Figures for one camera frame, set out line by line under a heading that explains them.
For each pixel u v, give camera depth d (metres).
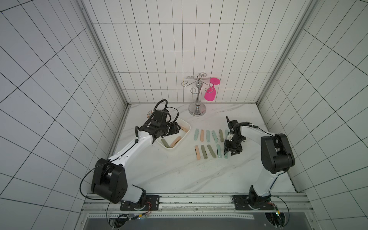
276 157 0.49
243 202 0.73
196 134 1.00
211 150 0.92
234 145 0.80
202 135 1.01
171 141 0.96
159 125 0.64
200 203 0.74
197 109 1.14
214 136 1.00
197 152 0.92
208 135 1.00
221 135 1.00
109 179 0.41
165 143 0.95
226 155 0.89
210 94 1.04
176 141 0.96
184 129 1.03
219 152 0.92
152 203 0.72
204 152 0.92
